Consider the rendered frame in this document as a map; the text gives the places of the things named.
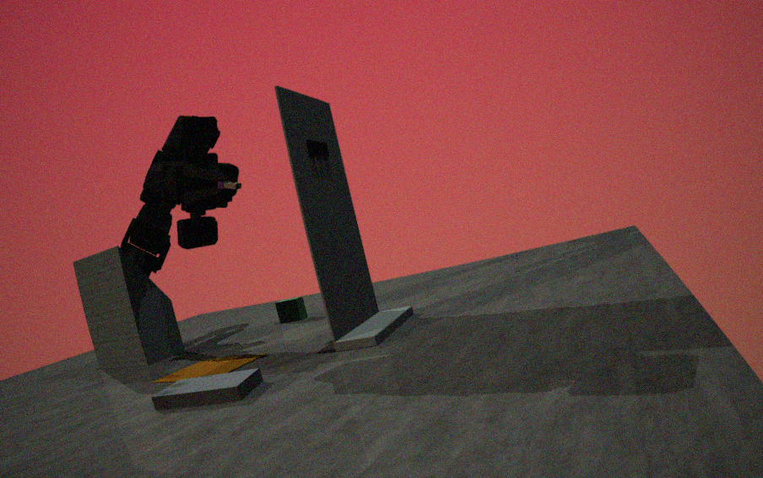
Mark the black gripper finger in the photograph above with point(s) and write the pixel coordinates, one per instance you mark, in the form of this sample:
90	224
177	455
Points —
204	199
203	166

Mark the orange flat square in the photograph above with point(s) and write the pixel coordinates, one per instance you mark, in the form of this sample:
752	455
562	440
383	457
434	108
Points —
209	367

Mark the grey panel with socket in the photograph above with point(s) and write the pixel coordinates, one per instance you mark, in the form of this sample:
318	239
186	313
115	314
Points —
331	226

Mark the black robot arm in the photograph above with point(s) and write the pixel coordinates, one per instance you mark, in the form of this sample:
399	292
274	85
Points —
150	230

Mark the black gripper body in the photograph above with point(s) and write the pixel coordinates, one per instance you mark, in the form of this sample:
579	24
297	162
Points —
197	231

